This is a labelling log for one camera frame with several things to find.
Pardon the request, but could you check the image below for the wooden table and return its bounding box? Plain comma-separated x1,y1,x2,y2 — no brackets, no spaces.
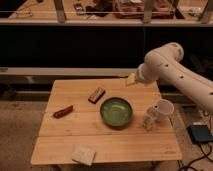
31,78,182,165

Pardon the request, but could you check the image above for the dark device on shelf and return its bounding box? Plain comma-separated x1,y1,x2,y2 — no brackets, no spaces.
73,3,85,15

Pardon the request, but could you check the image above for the brown rectangular block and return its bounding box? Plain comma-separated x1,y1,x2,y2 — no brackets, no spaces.
88,87,105,104

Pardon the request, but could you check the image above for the black box on floor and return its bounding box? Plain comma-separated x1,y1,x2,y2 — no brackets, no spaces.
187,125,213,144

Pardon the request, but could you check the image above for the green ceramic bowl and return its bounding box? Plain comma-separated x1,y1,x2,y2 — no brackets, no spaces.
100,97,133,127

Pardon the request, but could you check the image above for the white cup with holder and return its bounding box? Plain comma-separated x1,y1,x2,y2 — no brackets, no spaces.
142,99,174,130

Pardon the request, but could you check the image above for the wooden tray on shelf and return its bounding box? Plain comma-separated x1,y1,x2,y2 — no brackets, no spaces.
113,0,175,18

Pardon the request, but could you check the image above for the black floor cable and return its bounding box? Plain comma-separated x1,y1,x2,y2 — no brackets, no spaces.
178,143,213,171

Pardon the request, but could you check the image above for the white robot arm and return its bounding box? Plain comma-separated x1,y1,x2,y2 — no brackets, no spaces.
126,42,213,113

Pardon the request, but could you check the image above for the reddish-brown sausage toy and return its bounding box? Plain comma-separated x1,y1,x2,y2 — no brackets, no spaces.
52,105,73,119

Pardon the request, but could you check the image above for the white square sponge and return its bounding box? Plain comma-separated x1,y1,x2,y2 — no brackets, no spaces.
72,146,96,166

